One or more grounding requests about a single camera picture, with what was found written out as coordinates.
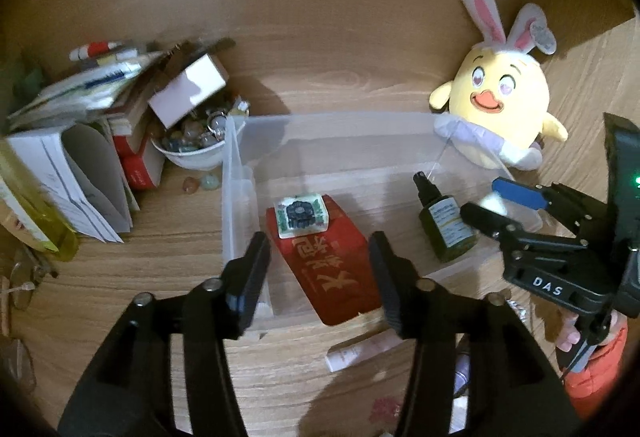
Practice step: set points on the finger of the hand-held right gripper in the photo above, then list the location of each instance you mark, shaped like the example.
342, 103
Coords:
487, 217
520, 193

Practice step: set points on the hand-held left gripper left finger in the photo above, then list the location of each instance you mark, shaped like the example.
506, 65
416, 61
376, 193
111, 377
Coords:
249, 289

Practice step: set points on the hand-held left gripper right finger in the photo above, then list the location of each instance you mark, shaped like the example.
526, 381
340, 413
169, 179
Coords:
387, 292

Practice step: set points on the dark green spray bottle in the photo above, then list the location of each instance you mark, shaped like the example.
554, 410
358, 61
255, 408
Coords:
445, 227

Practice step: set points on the white slim tube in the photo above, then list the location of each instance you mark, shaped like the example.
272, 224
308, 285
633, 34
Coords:
360, 351

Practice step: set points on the pink wrapper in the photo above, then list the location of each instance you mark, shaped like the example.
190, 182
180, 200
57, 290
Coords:
385, 411

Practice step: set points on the clear plastic storage box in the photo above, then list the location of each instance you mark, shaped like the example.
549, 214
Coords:
350, 142

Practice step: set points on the person's right forearm orange sleeve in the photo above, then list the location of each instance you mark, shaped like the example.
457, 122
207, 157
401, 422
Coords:
600, 377

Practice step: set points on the person's right hand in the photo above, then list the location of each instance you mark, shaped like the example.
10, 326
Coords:
569, 334

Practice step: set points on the red paper envelope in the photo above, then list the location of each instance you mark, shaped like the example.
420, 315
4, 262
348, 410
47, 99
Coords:
320, 267

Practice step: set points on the yellow chick plush bunny ears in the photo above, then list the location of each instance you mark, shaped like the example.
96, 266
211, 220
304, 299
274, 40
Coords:
500, 107

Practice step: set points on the white tile with green print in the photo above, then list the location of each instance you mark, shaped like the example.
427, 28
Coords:
300, 214

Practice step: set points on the small purple tube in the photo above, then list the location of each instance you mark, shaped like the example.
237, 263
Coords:
463, 367

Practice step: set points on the orange pebble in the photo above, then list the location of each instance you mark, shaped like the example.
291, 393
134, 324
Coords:
190, 186

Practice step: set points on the red book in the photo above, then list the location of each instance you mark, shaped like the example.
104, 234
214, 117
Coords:
142, 167

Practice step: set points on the brown book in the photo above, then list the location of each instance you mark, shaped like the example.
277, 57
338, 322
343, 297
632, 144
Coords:
135, 112

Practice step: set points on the white folded papers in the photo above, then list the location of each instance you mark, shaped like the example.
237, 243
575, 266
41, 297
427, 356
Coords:
70, 177

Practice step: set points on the small white cardboard box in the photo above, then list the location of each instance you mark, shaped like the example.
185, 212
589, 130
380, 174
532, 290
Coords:
187, 87

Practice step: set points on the eyeglasses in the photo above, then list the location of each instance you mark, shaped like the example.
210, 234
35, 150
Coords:
27, 284

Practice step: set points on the stack of loose booklets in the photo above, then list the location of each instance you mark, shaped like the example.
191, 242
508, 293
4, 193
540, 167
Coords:
85, 89

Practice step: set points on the red and white marker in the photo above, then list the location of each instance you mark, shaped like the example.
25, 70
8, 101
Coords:
97, 49

